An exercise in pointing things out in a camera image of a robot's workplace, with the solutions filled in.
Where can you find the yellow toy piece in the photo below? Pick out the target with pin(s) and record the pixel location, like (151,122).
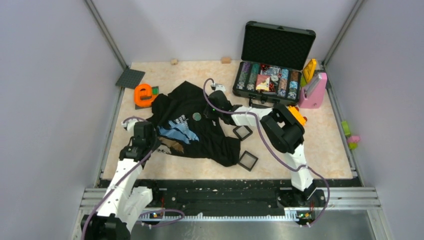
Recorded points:
(308,72)

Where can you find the green and pink toy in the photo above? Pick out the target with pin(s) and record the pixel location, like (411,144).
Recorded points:
(352,140)

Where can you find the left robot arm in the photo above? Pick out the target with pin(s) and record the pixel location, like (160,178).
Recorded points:
(115,215)

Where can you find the pink box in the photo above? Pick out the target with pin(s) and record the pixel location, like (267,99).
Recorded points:
(312,94)

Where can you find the yellow toy car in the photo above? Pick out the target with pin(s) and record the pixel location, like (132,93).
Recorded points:
(294,110)

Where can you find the black poker chip case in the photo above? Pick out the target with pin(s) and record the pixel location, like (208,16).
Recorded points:
(272,59)

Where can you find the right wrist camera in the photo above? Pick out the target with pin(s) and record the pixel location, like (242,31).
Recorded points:
(218,87)

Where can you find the lower black square frame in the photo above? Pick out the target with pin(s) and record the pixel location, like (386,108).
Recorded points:
(247,161)

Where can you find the dark grey lego baseplate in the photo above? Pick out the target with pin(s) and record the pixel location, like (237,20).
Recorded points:
(130,78)

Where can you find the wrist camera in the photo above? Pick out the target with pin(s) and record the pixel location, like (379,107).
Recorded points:
(218,87)
(129,123)

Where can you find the small wooden block right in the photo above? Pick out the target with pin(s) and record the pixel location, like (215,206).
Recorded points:
(225,60)

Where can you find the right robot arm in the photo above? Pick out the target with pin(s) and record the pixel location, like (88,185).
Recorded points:
(280,132)

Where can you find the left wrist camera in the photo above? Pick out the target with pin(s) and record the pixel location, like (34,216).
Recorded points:
(129,123)

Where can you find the black square frame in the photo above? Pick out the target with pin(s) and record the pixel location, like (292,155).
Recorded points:
(247,161)
(242,132)

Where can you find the upper black square frame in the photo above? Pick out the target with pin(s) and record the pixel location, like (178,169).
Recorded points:
(242,132)

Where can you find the orange tape dispenser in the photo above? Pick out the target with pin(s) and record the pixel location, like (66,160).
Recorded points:
(144,85)

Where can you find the black printed t-shirt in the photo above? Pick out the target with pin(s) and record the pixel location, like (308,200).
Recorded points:
(180,135)

